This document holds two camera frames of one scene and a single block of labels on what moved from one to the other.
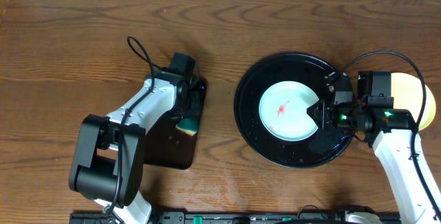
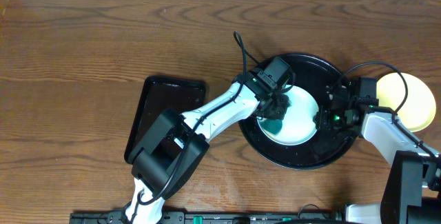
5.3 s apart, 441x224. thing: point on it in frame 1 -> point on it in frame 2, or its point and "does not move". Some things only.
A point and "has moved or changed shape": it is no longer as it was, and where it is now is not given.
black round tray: (323, 146) does not move
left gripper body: (193, 105) -> (276, 107)
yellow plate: (408, 94) does not move
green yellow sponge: (189, 126) has moved or changed shape
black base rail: (227, 217) does not move
